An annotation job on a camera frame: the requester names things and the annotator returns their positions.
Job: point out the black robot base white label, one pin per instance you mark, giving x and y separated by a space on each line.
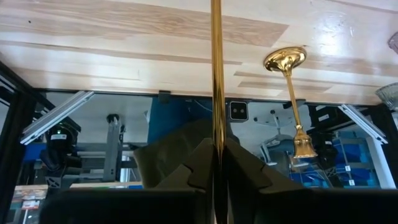
59 146

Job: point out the blue storage bins rack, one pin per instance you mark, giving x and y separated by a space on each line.
351 155

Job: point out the aluminium frame strut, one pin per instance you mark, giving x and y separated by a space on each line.
362 123
56 116

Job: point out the black table-edge clamp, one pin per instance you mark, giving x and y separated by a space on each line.
164 96

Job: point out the blue panel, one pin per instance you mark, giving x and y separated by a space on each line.
174 113

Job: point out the gold metal candlestick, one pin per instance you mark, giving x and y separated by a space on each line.
293 102
217 62

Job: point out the grey table-edge camera box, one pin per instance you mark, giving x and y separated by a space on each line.
238 110

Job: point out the black frame post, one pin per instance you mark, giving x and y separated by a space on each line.
388 140
12 140

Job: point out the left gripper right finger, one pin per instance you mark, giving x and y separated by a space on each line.
245 168

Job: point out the white post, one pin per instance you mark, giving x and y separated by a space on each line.
381 165

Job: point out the clear ribbed glass candle holder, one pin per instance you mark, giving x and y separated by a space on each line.
390 96

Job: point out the white grey office chair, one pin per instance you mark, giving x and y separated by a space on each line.
276 146

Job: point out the black equipment block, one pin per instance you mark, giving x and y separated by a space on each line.
325 146

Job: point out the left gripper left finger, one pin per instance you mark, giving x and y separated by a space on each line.
199 168

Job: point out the grey metal stand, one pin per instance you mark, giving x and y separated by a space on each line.
112 149

